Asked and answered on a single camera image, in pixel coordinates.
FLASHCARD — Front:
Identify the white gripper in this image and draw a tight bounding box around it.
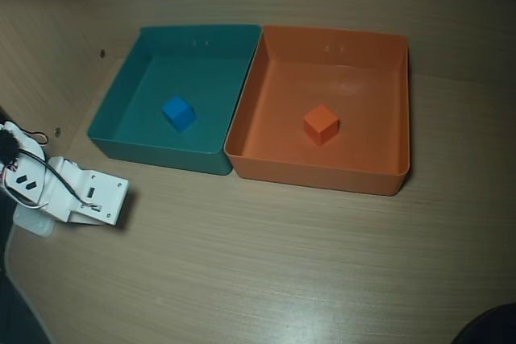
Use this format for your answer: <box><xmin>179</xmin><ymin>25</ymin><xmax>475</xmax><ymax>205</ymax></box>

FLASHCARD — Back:
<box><xmin>41</xmin><ymin>155</ymin><xmax>88</xmax><ymax>223</ymax></box>

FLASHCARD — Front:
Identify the blue cube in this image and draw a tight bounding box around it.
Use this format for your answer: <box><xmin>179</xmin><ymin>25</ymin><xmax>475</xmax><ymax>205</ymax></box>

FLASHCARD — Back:
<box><xmin>160</xmin><ymin>95</ymin><xmax>198</xmax><ymax>133</ymax></box>

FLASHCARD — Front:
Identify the orange cube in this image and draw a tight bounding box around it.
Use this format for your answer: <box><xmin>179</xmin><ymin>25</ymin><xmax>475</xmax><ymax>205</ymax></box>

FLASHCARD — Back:
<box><xmin>302</xmin><ymin>103</ymin><xmax>339</xmax><ymax>147</ymax></box>

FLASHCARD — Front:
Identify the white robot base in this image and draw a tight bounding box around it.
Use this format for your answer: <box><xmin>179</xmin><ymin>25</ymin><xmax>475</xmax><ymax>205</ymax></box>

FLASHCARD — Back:
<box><xmin>13</xmin><ymin>206</ymin><xmax>56</xmax><ymax>238</ymax></box>

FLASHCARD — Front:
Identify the teal plastic box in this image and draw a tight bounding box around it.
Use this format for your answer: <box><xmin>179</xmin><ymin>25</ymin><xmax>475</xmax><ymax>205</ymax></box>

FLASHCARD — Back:
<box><xmin>86</xmin><ymin>23</ymin><xmax>263</xmax><ymax>177</ymax></box>

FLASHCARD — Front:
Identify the orange plastic box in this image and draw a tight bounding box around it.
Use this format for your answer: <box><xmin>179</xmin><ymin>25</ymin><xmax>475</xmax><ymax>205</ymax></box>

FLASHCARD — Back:
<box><xmin>223</xmin><ymin>24</ymin><xmax>412</xmax><ymax>197</ymax></box>

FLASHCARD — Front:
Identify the dark round object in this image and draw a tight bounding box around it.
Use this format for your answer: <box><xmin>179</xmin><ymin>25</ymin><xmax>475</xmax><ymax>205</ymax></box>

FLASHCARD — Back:
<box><xmin>457</xmin><ymin>303</ymin><xmax>516</xmax><ymax>344</ymax></box>

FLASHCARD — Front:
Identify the black camera cable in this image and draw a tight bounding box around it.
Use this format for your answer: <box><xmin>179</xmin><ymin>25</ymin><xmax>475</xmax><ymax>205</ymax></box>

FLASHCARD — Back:
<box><xmin>0</xmin><ymin>147</ymin><xmax>102</xmax><ymax>212</ymax></box>

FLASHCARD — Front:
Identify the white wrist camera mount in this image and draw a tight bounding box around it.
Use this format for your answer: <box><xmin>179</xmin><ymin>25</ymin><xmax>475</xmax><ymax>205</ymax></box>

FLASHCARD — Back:
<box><xmin>66</xmin><ymin>168</ymin><xmax>131</xmax><ymax>228</ymax></box>

